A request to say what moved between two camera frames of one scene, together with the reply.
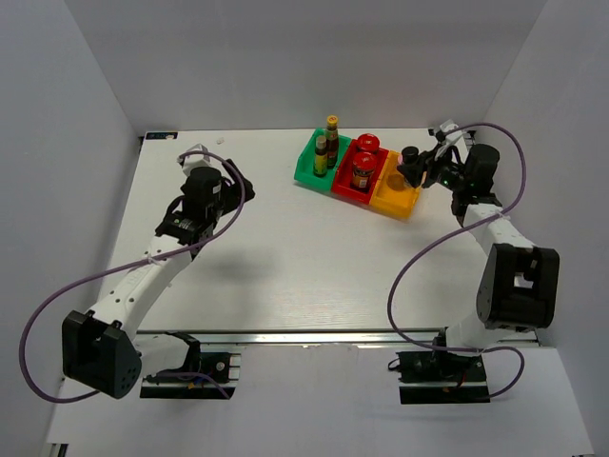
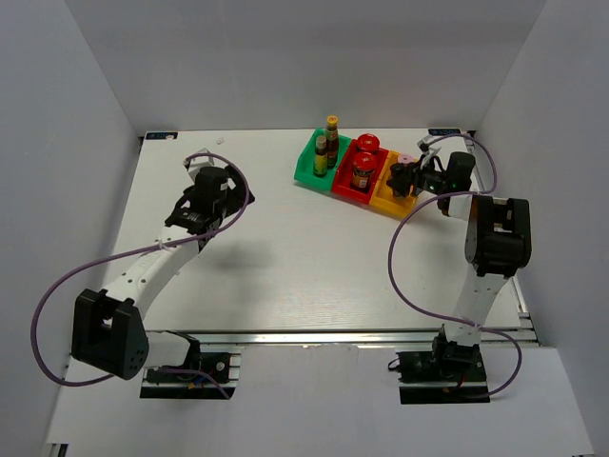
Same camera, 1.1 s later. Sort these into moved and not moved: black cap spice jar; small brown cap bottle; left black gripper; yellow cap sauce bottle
Moved: black cap spice jar
Not moved: left black gripper; small brown cap bottle; yellow cap sauce bottle
